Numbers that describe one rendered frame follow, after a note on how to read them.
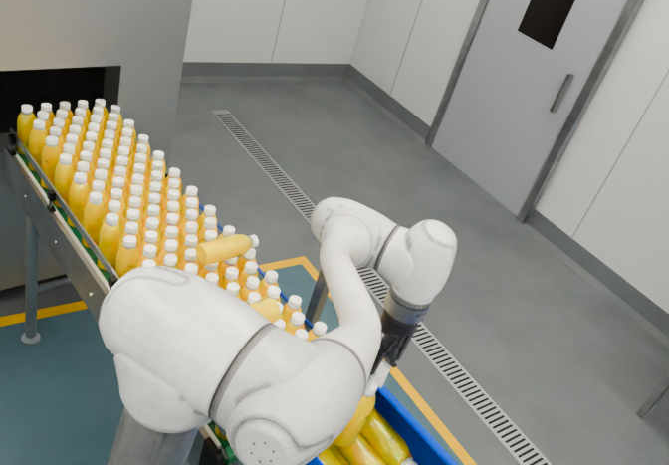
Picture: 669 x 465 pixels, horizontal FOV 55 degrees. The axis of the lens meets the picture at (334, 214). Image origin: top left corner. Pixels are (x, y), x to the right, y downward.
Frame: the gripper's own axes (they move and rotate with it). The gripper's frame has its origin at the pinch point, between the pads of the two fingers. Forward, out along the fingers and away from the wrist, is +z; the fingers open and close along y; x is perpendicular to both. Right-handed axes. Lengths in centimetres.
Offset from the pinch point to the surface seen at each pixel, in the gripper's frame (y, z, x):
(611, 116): 348, 27, 110
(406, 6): 371, 38, 336
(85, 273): -18, 50, 107
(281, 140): 221, 135, 291
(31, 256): -17, 85, 161
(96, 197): -13, 26, 115
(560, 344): 252, 135, 33
